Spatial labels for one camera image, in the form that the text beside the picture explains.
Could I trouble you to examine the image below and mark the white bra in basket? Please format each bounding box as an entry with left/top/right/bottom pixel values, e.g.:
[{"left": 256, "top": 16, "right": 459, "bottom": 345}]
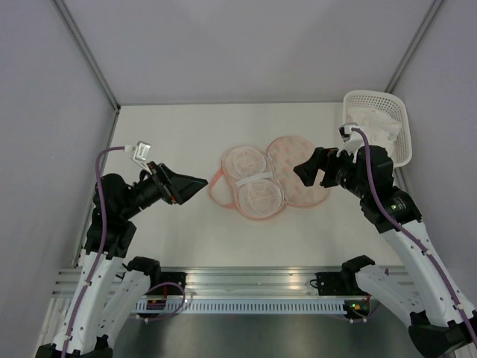
[{"left": 348, "top": 107, "right": 402, "bottom": 154}]

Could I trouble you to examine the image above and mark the white perforated plastic basket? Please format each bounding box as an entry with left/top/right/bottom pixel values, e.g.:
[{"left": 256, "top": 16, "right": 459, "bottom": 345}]
[{"left": 343, "top": 90, "right": 412, "bottom": 168}]

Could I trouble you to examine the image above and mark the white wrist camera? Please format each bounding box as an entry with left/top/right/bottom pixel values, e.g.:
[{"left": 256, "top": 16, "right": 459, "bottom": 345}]
[
  {"left": 337, "top": 122, "right": 364, "bottom": 157},
  {"left": 124, "top": 141, "right": 151, "bottom": 174}
]

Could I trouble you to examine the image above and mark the aluminium frame post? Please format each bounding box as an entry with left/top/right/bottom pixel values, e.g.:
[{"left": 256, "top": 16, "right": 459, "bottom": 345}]
[
  {"left": 385, "top": 0, "right": 447, "bottom": 93},
  {"left": 51, "top": 0, "right": 121, "bottom": 114}
]

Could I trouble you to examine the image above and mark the right aluminium frame post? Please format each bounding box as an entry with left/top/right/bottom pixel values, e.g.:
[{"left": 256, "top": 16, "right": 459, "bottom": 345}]
[{"left": 385, "top": 0, "right": 447, "bottom": 93}]

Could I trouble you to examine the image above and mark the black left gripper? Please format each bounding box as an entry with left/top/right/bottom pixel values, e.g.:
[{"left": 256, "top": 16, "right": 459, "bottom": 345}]
[{"left": 121, "top": 160, "right": 208, "bottom": 219}]

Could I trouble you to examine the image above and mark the white slotted cable duct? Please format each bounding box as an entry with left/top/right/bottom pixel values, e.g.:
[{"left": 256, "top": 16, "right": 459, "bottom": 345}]
[{"left": 132, "top": 299, "right": 347, "bottom": 315}]

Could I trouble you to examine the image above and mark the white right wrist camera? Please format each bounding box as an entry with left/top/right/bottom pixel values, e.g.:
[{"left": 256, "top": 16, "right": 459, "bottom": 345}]
[{"left": 337, "top": 122, "right": 364, "bottom": 157}]

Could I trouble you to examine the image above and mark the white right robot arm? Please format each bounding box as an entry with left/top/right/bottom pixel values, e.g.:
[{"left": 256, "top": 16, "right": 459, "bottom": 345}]
[{"left": 294, "top": 145, "right": 476, "bottom": 357}]

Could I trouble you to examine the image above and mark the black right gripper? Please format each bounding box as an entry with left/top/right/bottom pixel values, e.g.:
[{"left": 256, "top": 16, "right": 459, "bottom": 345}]
[{"left": 294, "top": 144, "right": 371, "bottom": 198}]

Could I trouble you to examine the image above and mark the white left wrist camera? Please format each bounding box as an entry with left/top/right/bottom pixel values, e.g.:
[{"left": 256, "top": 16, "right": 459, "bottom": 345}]
[{"left": 124, "top": 141, "right": 151, "bottom": 174}]

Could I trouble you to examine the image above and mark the floral mesh laundry bag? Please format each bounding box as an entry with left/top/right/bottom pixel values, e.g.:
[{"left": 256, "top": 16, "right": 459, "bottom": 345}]
[{"left": 209, "top": 136, "right": 328, "bottom": 220}]

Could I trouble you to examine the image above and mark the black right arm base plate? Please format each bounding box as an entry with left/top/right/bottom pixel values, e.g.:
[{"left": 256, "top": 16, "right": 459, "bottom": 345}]
[{"left": 315, "top": 271, "right": 361, "bottom": 297}]

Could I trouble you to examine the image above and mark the left aluminium frame post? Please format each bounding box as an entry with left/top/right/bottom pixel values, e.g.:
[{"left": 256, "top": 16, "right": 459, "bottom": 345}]
[{"left": 51, "top": 0, "right": 121, "bottom": 114}]

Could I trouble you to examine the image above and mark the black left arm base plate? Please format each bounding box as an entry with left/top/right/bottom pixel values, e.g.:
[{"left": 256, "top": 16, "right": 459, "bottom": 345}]
[{"left": 147, "top": 271, "right": 186, "bottom": 296}]

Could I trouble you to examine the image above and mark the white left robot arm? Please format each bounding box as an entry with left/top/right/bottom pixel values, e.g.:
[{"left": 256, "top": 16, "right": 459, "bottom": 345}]
[{"left": 36, "top": 162, "right": 208, "bottom": 357}]

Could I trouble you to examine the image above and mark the aluminium mounting rail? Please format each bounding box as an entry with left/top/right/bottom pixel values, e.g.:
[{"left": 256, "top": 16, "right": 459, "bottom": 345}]
[{"left": 51, "top": 265, "right": 414, "bottom": 298}]

